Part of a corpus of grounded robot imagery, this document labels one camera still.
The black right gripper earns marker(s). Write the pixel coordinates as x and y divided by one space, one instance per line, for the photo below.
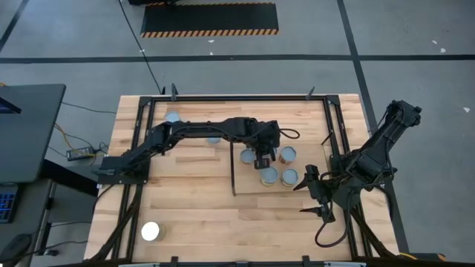
317 183

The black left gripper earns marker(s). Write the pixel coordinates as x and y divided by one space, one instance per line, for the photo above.
267 135

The yellow pineapple rings can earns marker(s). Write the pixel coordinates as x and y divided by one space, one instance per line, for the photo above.
269 175

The silver-lidded can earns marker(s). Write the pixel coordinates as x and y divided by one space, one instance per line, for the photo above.
246 156

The red white swirl patterned can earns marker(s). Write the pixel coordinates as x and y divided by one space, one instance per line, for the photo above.
289 177

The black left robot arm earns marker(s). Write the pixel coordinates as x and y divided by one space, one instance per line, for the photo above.
200 128

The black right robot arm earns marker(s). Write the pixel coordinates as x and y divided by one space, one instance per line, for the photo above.
375 159

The wooden shelf with black posts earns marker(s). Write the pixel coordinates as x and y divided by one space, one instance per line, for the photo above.
252 185

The light blue can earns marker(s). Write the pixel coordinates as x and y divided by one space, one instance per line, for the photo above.
214 140

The black table clamp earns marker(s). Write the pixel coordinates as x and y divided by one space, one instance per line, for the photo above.
310 92
173 92
174 261
305 261

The blue-green peas can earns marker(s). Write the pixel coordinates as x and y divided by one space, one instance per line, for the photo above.
171 116

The black mat with striped edges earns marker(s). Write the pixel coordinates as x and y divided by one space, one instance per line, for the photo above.
209 18

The black power brick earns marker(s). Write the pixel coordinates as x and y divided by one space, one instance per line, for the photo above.
79 153

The black desk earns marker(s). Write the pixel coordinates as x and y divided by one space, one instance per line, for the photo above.
31 133

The gray desk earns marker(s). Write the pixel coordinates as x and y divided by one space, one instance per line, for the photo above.
26 222

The blue-lit keyboard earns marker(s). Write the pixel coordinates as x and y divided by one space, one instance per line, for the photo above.
6 204

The black metal table frame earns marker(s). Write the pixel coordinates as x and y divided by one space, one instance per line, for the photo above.
237 98

